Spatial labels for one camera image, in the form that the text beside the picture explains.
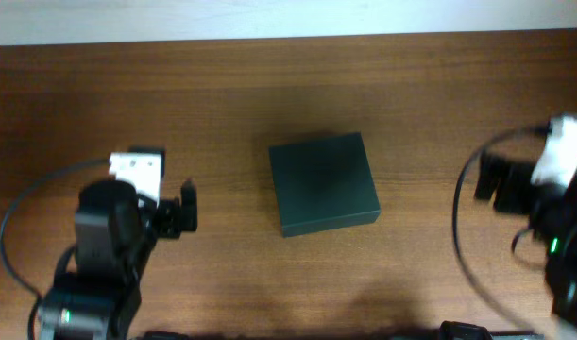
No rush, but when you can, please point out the dark green box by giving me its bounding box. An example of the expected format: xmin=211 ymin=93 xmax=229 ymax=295
xmin=268 ymin=132 xmax=382 ymax=238

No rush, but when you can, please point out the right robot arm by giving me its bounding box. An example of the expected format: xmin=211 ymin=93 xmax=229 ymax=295
xmin=451 ymin=148 xmax=577 ymax=329

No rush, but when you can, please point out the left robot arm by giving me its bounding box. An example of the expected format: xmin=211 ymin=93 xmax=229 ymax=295
xmin=38 ymin=179 xmax=197 ymax=339

